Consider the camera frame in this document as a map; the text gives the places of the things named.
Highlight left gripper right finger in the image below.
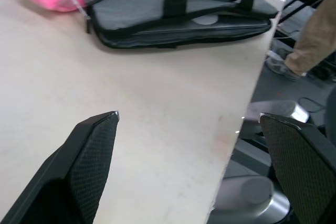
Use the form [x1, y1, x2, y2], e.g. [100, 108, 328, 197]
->
[258, 112, 336, 224]

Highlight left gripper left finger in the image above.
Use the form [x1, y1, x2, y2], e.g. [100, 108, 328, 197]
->
[0, 110, 121, 224]

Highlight silver laptop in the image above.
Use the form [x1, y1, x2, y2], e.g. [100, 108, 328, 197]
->
[130, 14, 271, 37]

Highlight grey laptop bag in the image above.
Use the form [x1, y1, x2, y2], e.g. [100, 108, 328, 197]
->
[74, 0, 280, 50]

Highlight grey wrapped rounded cylinder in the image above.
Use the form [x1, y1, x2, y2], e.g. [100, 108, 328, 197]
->
[209, 175, 292, 224]
[243, 100, 311, 125]

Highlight grey sneaker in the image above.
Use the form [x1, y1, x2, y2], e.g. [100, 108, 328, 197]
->
[264, 55, 300, 82]

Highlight person leg tan trousers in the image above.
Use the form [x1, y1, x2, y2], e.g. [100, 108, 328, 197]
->
[284, 0, 336, 77]

